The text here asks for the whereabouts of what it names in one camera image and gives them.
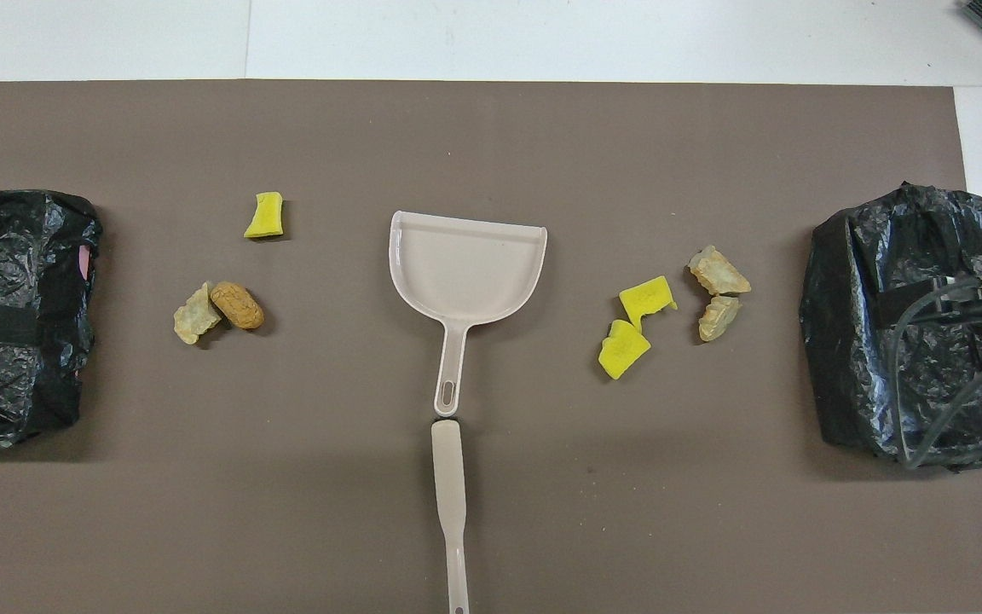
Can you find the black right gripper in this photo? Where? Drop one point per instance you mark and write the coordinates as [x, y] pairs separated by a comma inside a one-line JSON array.
[[913, 309]]

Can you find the small beige sponge chunk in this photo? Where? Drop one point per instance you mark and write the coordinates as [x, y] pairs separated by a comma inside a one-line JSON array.
[[718, 319]]

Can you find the large beige sponge chunk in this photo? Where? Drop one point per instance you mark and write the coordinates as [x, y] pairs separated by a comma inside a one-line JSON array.
[[719, 273]]

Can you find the brown bread-shaped sponge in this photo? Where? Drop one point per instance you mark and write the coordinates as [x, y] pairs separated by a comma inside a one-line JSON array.
[[238, 307]]

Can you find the yellow sponge piece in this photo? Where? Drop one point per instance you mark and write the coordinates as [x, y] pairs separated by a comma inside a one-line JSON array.
[[646, 297], [264, 217], [623, 351]]

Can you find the beige plastic dustpan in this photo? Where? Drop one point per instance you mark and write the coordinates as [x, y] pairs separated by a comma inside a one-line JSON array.
[[465, 273]]

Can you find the beige hand brush black bristles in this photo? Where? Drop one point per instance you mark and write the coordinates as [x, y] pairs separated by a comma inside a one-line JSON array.
[[448, 477]]

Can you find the black bag bin pink spot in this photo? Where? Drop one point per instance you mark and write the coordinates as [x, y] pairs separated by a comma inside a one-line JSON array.
[[14, 239]]

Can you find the black bag lined bin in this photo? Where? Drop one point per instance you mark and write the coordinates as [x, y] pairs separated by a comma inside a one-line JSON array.
[[849, 384]]

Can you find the brown table mat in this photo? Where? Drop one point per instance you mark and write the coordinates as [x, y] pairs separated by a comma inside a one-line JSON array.
[[286, 477]]

